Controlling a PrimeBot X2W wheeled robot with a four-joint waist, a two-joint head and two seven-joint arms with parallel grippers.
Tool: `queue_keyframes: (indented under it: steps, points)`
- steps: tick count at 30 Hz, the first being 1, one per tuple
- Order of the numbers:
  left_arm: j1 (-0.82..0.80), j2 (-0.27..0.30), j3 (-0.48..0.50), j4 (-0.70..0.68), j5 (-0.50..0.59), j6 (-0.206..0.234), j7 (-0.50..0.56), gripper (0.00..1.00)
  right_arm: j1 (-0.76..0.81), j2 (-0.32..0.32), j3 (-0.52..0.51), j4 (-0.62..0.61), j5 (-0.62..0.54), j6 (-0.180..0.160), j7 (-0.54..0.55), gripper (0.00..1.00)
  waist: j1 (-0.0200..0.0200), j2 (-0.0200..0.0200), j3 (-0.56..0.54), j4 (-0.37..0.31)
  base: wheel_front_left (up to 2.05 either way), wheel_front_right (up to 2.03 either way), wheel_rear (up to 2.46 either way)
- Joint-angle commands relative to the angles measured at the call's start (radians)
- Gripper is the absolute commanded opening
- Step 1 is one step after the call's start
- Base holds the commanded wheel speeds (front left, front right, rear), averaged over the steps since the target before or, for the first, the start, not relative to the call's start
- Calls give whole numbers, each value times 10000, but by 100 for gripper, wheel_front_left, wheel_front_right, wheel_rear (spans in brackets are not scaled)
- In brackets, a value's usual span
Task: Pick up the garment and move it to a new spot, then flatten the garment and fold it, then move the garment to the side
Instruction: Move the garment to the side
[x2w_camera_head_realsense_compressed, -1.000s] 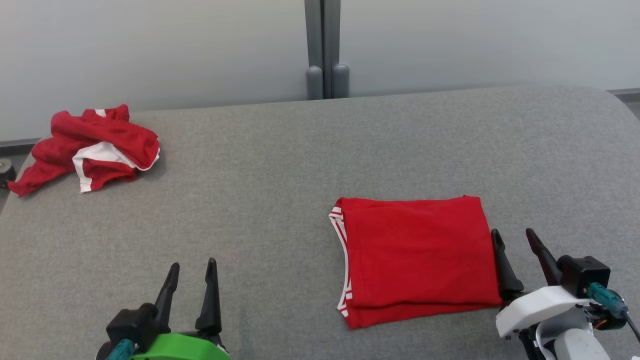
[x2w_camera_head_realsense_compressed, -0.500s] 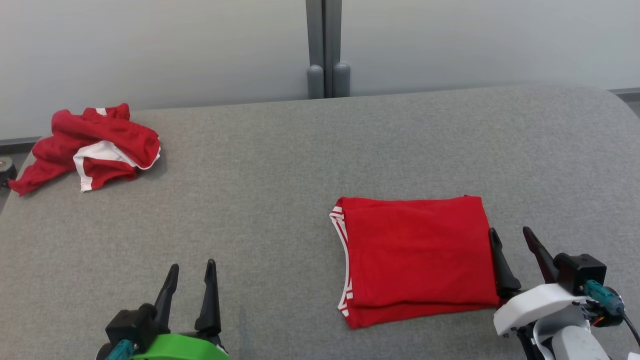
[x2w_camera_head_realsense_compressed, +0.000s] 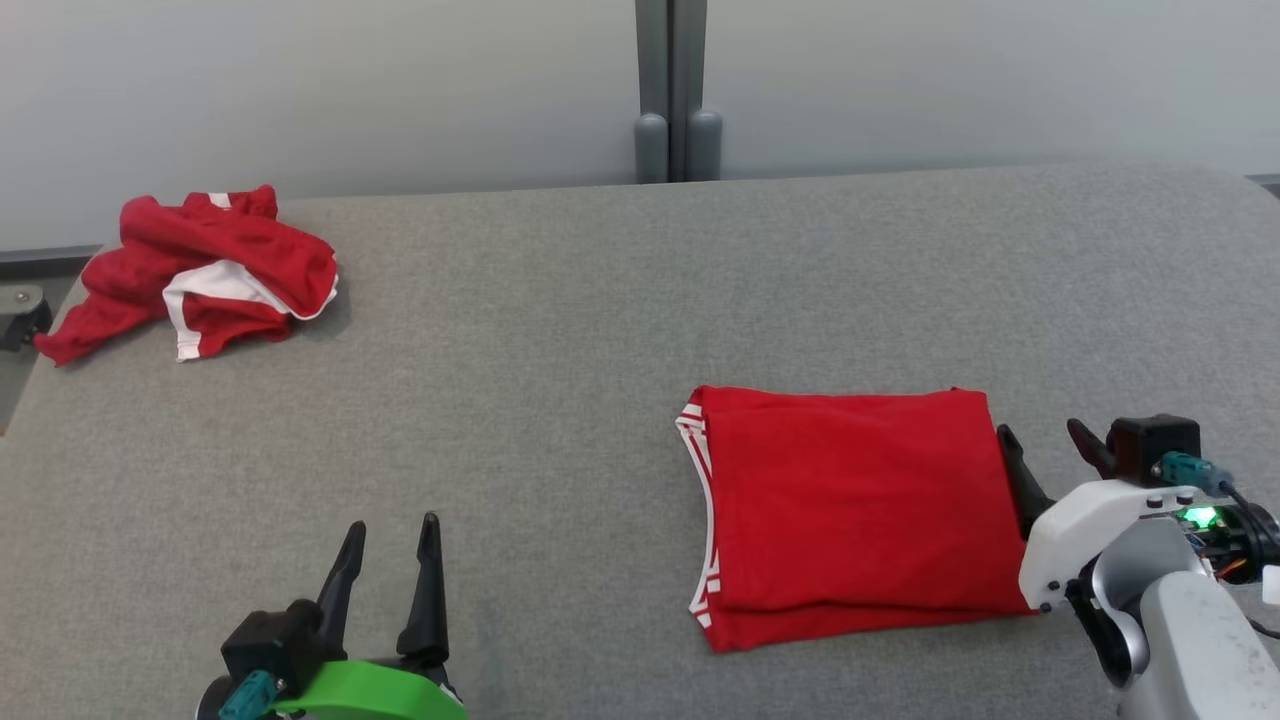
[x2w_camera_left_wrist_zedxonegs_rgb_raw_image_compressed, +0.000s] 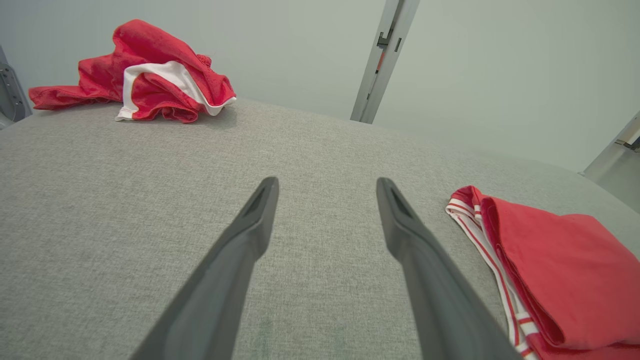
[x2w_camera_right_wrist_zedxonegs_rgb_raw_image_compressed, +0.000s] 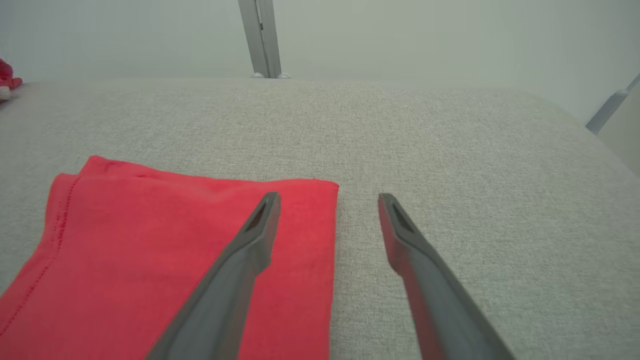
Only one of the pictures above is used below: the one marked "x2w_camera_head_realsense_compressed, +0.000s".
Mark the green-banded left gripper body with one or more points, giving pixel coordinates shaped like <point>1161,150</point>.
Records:
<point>380,695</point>

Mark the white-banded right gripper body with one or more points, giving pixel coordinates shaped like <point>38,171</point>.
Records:
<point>1075,540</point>

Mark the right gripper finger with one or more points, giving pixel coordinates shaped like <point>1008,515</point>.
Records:
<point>1092,448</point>
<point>1025,490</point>

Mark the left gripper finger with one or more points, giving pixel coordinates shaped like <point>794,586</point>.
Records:
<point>430,610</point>
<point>342,585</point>

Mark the red jersey with white sleeves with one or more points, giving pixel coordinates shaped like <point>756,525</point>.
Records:
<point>850,510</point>

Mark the red shorts with white stripes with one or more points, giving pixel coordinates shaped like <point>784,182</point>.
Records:
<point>220,260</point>

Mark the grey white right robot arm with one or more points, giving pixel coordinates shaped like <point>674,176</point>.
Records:
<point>1190,640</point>

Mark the black caster wheel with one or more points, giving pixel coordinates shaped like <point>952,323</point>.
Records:
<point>25,318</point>

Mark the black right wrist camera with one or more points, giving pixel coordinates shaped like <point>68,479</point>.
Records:
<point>1150,445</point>

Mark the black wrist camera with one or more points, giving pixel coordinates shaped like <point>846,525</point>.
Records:
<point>268,640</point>
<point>1150,445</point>

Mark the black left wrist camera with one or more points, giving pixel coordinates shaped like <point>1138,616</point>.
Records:
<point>268,640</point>

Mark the grey partition post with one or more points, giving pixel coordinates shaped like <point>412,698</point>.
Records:
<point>652,140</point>
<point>702,140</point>

